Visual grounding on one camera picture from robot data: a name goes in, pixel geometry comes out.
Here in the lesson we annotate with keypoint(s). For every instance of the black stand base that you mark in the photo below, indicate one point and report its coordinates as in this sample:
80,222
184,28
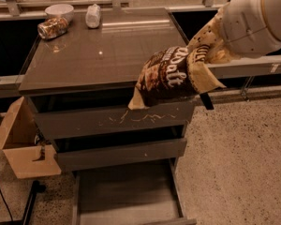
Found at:
36,188

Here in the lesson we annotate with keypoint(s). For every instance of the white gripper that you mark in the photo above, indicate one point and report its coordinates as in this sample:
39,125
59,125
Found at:
244,25

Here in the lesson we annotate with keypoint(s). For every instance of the grey drawer cabinet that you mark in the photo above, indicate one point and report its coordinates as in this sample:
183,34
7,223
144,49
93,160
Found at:
108,59

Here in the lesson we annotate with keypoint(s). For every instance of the grey middle drawer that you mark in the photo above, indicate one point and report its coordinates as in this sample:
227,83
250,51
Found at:
120,148

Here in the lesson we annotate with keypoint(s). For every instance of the tipped drink can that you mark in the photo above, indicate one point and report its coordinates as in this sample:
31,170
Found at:
52,28

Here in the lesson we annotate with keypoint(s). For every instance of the grey top drawer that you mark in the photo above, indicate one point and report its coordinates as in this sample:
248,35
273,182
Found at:
85,114

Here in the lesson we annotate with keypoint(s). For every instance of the grey open bottom drawer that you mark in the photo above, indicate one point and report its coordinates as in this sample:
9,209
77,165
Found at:
145,193

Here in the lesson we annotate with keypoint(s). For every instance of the white bowl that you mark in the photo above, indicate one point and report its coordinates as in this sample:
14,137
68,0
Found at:
60,10

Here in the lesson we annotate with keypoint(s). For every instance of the brown chip bag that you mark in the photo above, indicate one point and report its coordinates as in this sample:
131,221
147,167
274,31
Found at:
173,73

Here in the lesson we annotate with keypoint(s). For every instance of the cardboard box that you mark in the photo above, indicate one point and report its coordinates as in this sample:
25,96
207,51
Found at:
17,141

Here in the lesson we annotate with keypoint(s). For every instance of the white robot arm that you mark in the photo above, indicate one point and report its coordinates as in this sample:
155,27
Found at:
241,28

